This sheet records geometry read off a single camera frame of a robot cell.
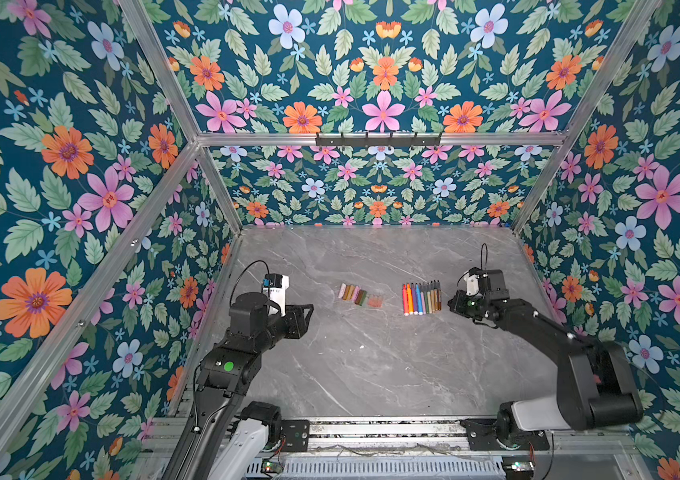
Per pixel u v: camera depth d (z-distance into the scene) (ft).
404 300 3.22
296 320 2.01
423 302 3.23
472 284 2.69
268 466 2.32
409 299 3.23
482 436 2.41
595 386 2.90
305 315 2.22
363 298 3.24
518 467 2.31
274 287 2.02
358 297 3.24
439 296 3.23
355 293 3.26
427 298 3.23
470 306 2.59
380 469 2.51
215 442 1.57
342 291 3.31
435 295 3.24
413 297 3.23
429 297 3.23
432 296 3.24
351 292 3.31
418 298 3.23
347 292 3.31
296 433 2.42
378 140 3.01
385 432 2.46
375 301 3.22
